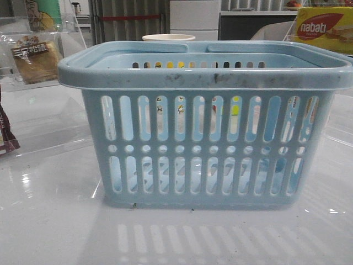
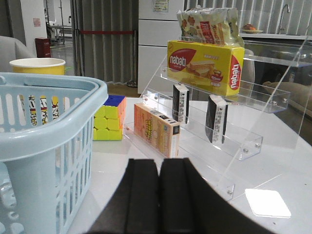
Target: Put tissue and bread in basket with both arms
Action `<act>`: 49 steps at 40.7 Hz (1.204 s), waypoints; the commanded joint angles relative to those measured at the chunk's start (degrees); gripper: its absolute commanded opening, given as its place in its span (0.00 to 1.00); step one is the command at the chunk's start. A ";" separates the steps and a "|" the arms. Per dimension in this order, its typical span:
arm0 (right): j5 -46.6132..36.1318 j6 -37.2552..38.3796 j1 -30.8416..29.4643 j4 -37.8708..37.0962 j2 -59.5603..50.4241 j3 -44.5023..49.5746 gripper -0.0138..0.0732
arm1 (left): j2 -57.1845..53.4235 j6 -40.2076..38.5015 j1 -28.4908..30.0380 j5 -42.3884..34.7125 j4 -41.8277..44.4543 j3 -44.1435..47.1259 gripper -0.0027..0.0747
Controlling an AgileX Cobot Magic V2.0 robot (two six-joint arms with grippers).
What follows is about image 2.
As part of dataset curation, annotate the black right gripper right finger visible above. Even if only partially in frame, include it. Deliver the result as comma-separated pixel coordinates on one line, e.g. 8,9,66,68
160,158,271,234

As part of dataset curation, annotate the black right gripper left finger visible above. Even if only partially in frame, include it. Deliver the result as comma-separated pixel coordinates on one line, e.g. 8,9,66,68
88,159,158,234

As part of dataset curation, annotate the black tissue pack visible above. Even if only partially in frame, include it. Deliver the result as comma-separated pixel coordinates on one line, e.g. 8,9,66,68
172,83,189,123
205,95,228,145

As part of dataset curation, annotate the light blue plastic basket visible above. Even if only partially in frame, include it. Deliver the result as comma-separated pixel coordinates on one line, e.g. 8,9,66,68
0,73,108,234

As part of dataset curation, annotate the orange snack box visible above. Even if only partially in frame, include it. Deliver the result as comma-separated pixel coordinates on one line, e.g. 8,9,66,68
134,103,180,158

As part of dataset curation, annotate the white square coaster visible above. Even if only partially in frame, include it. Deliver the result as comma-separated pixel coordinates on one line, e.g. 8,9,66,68
245,189,292,218

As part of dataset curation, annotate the colourful puzzle cube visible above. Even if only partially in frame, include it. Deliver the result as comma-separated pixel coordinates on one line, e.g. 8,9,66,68
93,95,126,141

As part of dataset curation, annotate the yellow nabati wafer box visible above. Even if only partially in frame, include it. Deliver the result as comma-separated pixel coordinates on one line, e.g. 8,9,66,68
167,40,245,96

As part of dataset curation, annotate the yellow popcorn paper cup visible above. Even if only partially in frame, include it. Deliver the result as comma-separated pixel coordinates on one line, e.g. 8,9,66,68
9,58,66,126

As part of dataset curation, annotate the yellow snack bag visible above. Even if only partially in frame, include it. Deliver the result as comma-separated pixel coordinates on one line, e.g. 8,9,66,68
176,7,244,47

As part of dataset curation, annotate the white cabinet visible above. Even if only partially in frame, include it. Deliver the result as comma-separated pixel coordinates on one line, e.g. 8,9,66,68
137,0,184,94

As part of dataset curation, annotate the red box on floor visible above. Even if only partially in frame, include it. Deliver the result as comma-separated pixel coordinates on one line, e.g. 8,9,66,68
35,38,51,58

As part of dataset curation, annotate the plate of fruit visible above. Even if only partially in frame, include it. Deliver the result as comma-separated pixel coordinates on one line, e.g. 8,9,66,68
241,23,263,34

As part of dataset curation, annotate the metal faucet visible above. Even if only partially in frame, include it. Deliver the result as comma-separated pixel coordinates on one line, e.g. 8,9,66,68
278,3,290,34

